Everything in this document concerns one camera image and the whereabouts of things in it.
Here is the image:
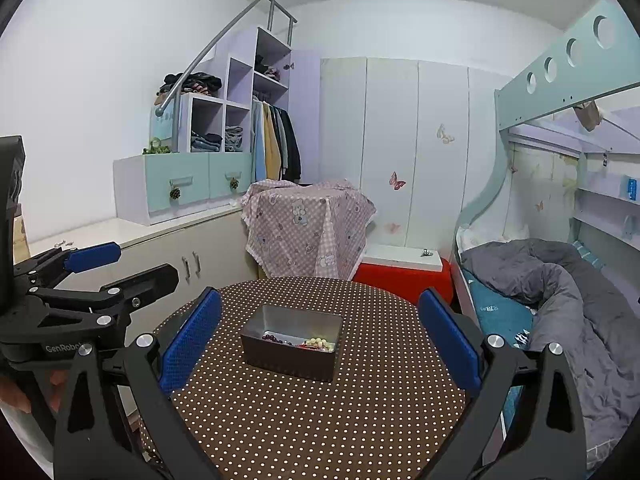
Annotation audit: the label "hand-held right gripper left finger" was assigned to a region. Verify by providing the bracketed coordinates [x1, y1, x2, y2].
[52, 287, 223, 480]

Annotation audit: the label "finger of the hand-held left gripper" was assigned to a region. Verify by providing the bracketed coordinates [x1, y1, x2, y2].
[29, 263, 180, 329]
[14, 241, 123, 287]

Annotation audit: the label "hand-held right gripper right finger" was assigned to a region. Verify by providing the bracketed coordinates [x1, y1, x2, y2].
[416, 287, 587, 480]

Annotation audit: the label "dark red bead bracelet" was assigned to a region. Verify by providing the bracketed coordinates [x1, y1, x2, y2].
[261, 330, 301, 349]

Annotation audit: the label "metal tin box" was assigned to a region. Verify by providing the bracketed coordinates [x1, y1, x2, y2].
[240, 303, 345, 384]

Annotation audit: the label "person's left forearm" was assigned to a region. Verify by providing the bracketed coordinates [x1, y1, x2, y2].
[0, 405, 53, 466]

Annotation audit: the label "person's left hand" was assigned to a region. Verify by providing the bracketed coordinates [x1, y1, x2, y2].
[0, 369, 68, 414]

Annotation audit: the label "white low cabinet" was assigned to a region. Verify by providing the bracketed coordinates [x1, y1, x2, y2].
[27, 207, 261, 323]

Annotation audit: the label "teal bedsheet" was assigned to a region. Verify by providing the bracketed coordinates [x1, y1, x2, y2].
[462, 267, 537, 436]

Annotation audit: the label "red storage box white lid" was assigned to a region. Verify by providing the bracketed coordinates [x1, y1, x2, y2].
[352, 243, 453, 307]

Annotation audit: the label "teal drawer unit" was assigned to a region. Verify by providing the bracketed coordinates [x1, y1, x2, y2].
[112, 151, 254, 226]

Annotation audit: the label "brown polka dot tablecloth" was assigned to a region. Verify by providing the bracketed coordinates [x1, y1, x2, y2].
[137, 276, 469, 480]

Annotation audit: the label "light blue box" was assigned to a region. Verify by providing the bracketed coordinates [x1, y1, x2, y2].
[150, 105, 176, 149]

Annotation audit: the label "folded dark jeans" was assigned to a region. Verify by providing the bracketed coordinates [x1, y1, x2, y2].
[190, 131, 224, 152]

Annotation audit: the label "grey duvet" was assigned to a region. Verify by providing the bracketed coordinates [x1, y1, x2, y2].
[460, 237, 640, 471]

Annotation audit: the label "pink checked bear cloth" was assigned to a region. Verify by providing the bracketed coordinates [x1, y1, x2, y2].
[241, 178, 377, 283]

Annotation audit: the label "hanging light blue shirt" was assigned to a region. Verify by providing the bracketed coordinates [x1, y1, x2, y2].
[250, 101, 269, 181]

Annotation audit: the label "hanging yellow garment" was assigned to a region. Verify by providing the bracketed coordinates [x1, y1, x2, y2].
[262, 105, 284, 181]

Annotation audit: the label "hanging black jacket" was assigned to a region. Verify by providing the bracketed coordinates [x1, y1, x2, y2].
[280, 109, 303, 182]

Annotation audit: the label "pile of dark clothes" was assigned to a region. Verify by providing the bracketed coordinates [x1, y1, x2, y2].
[159, 72, 224, 97]

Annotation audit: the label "lilac stair shelf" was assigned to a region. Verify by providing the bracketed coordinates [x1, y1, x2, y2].
[150, 26, 321, 184]

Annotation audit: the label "white wardrobe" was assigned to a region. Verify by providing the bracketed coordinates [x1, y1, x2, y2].
[320, 56, 501, 262]

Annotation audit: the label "folded clothes in cubby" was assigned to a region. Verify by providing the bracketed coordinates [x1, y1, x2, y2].
[254, 55, 281, 81]

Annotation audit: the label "grey metal handrail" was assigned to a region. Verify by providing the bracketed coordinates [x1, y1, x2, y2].
[154, 0, 299, 154]

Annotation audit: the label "brown paper bag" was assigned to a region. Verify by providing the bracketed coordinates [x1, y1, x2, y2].
[574, 100, 604, 131]

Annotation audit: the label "lilac wall shelf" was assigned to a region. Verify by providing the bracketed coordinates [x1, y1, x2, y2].
[570, 105, 640, 281]

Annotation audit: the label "teal bunk bed frame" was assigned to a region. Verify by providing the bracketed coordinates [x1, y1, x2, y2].
[450, 0, 640, 471]

